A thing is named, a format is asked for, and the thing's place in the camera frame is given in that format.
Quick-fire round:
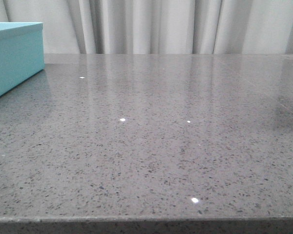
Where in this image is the light blue box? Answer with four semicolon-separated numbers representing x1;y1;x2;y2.
0;22;45;96

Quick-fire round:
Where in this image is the grey-white curtain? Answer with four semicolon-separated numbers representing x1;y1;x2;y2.
0;0;293;54

